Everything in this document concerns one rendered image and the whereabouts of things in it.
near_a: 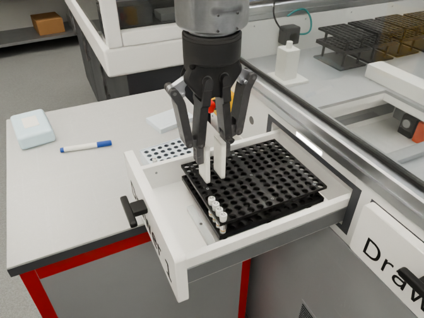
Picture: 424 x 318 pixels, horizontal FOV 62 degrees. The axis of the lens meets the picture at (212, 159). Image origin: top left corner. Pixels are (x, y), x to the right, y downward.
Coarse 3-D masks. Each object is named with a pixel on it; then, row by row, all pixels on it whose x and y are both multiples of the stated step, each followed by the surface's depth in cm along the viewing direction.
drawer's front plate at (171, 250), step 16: (128, 160) 67; (128, 176) 73; (144, 176) 63; (144, 192) 59; (160, 208) 56; (144, 224) 68; (160, 224) 54; (160, 240) 55; (176, 240) 51; (160, 256) 60; (176, 256) 49; (176, 272) 50; (176, 288) 53
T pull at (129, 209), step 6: (120, 198) 61; (126, 198) 61; (126, 204) 59; (132, 204) 60; (138, 204) 60; (144, 204) 60; (126, 210) 58; (132, 210) 59; (138, 210) 59; (144, 210) 59; (126, 216) 59; (132, 216) 57; (132, 222) 56
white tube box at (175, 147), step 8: (160, 144) 94; (168, 144) 95; (176, 144) 95; (184, 144) 95; (144, 152) 92; (152, 152) 92; (160, 152) 92; (168, 152) 92; (176, 152) 92; (184, 152) 92; (192, 152) 92; (144, 160) 90; (160, 160) 89
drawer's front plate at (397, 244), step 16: (368, 208) 57; (368, 224) 58; (384, 224) 55; (400, 224) 54; (352, 240) 63; (384, 240) 55; (400, 240) 52; (416, 240) 51; (384, 256) 56; (400, 256) 53; (416, 256) 50; (384, 272) 57; (416, 272) 51; (416, 304) 53
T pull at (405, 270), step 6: (402, 270) 49; (408, 270) 49; (402, 276) 49; (408, 276) 48; (414, 276) 48; (408, 282) 48; (414, 282) 48; (420, 282) 47; (414, 288) 48; (420, 288) 47; (420, 294) 47
